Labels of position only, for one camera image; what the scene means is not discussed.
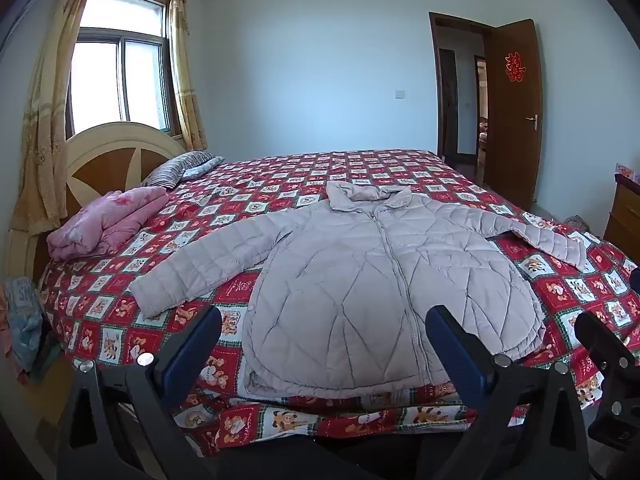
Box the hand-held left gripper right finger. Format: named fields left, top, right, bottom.
left=417, top=304, right=592, bottom=480

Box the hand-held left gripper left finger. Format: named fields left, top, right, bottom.
left=56, top=305, right=223, bottom=480

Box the light grey quilted jacket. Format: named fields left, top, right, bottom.
left=129, top=180, right=590, bottom=401

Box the pile of colourful clothes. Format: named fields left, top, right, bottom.
left=0, top=275, right=51, bottom=386

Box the wooden cabinet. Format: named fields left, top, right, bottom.
left=602, top=172, right=640, bottom=256

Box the pink folded blanket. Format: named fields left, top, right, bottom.
left=47, top=187, right=170, bottom=261

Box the striped pillow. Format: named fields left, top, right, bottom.
left=145, top=151, right=213, bottom=190

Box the grey pillow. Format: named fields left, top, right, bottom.
left=181, top=156, right=226, bottom=182

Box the red patterned bedspread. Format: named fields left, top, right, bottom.
left=37, top=149, right=640, bottom=443

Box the brown wooden door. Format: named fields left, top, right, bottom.
left=482, top=19, right=543, bottom=211

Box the cream and wood headboard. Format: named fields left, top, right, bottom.
left=4, top=121, right=188, bottom=286

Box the dark interior door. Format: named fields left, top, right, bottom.
left=439, top=49, right=459, bottom=159

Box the red paper door decoration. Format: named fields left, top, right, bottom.
left=504, top=51, right=526, bottom=82

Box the narrow yellow curtain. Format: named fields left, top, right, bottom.
left=167, top=0, right=208, bottom=152

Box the wide yellow curtain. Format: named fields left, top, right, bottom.
left=10, top=0, right=103, bottom=236

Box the window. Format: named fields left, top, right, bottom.
left=65, top=0, right=173, bottom=138

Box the brown door frame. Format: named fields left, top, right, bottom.
left=429, top=11, right=496, bottom=166

